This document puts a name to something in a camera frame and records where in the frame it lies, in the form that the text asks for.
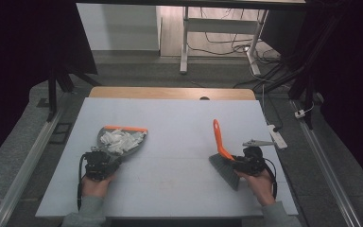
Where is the pale blue foam board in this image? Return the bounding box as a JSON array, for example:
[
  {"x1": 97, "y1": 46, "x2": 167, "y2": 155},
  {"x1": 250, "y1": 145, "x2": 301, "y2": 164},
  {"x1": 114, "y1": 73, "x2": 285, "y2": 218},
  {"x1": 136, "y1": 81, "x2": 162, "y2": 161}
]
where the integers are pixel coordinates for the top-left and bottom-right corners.
[{"x1": 35, "y1": 96, "x2": 299, "y2": 219}]

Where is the black curtain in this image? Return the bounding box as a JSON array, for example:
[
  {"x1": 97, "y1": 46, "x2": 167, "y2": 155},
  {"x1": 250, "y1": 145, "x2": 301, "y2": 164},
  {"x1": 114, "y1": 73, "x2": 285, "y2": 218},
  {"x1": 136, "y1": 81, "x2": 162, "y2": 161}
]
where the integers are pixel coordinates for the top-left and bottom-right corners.
[
  {"x1": 0, "y1": 0, "x2": 99, "y2": 169},
  {"x1": 305, "y1": 0, "x2": 363, "y2": 195}
]

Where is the white power strip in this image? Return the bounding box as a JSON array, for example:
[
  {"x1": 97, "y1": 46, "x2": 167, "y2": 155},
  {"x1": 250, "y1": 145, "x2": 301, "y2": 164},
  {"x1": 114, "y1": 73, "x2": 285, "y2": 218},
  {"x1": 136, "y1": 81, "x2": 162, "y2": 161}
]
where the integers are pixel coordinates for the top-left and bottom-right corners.
[{"x1": 267, "y1": 124, "x2": 288, "y2": 149}]

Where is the black power strip cable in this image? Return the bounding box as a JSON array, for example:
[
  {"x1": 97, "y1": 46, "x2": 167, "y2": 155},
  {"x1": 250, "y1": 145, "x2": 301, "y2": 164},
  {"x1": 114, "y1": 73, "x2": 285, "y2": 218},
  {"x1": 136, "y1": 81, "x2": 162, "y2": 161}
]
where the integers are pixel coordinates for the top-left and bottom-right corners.
[{"x1": 261, "y1": 83, "x2": 284, "y2": 132}]

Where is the person's right hand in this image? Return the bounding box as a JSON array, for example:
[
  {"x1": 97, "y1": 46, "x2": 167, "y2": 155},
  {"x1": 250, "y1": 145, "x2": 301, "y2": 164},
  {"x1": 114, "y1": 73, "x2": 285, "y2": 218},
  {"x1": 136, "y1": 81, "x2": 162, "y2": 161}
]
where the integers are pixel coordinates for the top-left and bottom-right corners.
[{"x1": 234, "y1": 168, "x2": 277, "y2": 206}]

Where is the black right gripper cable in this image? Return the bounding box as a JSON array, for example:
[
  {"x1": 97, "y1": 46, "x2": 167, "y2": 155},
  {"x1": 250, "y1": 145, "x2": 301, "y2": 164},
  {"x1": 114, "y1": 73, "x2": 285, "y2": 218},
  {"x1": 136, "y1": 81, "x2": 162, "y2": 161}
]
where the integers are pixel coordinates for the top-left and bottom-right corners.
[{"x1": 263, "y1": 157, "x2": 279, "y2": 200}]

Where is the black floor plate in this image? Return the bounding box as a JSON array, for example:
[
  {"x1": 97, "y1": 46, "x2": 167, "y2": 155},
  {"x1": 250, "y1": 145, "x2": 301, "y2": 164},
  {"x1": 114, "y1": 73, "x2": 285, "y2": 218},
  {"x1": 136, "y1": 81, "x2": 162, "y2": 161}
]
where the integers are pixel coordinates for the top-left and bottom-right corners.
[{"x1": 48, "y1": 122, "x2": 74, "y2": 146}]

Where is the tangle of black floor cables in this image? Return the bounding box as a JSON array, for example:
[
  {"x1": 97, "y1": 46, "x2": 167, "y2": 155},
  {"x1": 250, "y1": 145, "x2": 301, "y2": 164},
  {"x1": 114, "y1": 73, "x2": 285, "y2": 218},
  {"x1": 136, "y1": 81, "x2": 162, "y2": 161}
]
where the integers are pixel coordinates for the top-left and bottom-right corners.
[{"x1": 187, "y1": 8, "x2": 283, "y2": 65}]

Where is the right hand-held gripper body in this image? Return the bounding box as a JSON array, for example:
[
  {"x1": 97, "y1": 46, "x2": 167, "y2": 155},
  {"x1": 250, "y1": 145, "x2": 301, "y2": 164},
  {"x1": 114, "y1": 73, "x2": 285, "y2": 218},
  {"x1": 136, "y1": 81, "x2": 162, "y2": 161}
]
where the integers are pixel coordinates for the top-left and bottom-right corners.
[{"x1": 242, "y1": 139, "x2": 277, "y2": 177}]

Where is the person's left hand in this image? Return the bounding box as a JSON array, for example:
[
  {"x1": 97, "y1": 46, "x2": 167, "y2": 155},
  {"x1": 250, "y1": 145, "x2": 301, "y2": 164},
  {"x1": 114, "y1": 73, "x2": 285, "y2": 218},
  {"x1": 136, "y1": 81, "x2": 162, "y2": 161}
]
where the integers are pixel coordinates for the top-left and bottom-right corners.
[{"x1": 80, "y1": 173, "x2": 116, "y2": 199}]

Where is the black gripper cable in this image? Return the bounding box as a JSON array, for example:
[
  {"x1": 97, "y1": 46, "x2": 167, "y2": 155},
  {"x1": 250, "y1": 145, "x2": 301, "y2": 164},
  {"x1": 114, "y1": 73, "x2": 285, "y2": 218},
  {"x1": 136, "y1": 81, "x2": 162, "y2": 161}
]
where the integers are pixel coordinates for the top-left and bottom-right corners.
[
  {"x1": 263, "y1": 157, "x2": 279, "y2": 200},
  {"x1": 76, "y1": 153, "x2": 88, "y2": 212}
]

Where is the pile of white paper scraps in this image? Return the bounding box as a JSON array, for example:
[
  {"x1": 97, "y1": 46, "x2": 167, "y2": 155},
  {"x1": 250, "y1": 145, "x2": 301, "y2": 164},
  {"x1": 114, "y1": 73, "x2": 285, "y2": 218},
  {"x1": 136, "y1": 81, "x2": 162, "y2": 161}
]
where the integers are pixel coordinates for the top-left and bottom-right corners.
[{"x1": 99, "y1": 129, "x2": 147, "y2": 155}]

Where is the grey brush with orange handle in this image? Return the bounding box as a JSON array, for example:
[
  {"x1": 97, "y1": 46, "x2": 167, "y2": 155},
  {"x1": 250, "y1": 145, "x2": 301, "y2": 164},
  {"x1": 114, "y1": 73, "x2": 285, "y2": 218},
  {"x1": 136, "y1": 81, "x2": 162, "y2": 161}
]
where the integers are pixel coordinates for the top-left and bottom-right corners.
[{"x1": 208, "y1": 118, "x2": 241, "y2": 192}]

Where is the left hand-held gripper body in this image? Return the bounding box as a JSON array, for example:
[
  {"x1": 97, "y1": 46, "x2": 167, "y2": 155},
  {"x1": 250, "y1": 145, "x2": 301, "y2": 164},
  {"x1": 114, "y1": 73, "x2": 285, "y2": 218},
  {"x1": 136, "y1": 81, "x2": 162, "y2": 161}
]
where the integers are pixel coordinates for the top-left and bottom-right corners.
[{"x1": 83, "y1": 145, "x2": 115, "y2": 183}]

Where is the aluminium rail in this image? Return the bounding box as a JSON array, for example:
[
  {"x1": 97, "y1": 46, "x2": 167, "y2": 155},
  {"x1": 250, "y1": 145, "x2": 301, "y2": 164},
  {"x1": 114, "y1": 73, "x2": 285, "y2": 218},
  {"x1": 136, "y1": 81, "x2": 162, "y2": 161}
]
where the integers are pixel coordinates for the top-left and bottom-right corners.
[
  {"x1": 289, "y1": 98, "x2": 363, "y2": 227},
  {"x1": 0, "y1": 91, "x2": 73, "y2": 227}
]

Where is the white desk frame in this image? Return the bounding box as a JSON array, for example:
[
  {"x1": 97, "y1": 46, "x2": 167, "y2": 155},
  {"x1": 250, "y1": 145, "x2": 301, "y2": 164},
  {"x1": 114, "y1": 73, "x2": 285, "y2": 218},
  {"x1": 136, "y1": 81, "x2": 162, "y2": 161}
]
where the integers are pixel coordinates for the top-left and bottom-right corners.
[{"x1": 179, "y1": 6, "x2": 269, "y2": 77}]

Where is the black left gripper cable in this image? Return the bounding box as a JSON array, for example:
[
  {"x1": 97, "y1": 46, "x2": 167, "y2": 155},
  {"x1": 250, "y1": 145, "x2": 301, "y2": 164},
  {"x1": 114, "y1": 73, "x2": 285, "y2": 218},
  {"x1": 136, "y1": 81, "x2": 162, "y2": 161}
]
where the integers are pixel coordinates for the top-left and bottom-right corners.
[{"x1": 76, "y1": 153, "x2": 88, "y2": 212}]

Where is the black panel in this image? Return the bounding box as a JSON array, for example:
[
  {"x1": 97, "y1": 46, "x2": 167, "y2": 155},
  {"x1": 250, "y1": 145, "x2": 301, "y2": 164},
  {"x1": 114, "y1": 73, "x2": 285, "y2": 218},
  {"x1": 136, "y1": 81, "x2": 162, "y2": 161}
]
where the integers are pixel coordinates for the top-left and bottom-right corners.
[{"x1": 259, "y1": 9, "x2": 307, "y2": 59}]

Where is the wooden table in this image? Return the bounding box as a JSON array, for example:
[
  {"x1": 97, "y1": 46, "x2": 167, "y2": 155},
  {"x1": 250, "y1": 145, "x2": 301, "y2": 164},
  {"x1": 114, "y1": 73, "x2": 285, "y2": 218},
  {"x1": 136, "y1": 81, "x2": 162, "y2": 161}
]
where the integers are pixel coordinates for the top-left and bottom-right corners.
[{"x1": 88, "y1": 86, "x2": 257, "y2": 101}]

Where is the black metal stand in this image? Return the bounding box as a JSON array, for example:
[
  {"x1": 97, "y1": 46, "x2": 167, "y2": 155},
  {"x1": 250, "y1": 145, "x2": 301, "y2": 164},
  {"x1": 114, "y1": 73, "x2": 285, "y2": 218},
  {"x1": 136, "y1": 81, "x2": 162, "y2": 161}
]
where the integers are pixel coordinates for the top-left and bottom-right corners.
[
  {"x1": 45, "y1": 61, "x2": 102, "y2": 123},
  {"x1": 233, "y1": 0, "x2": 348, "y2": 131}
]

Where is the grey dustpan with orange edge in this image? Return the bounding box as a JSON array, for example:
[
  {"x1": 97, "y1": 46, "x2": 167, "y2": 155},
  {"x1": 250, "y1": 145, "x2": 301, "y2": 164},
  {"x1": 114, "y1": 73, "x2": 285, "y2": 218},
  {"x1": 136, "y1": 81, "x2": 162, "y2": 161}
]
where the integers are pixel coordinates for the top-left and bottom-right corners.
[{"x1": 96, "y1": 125, "x2": 149, "y2": 160}]

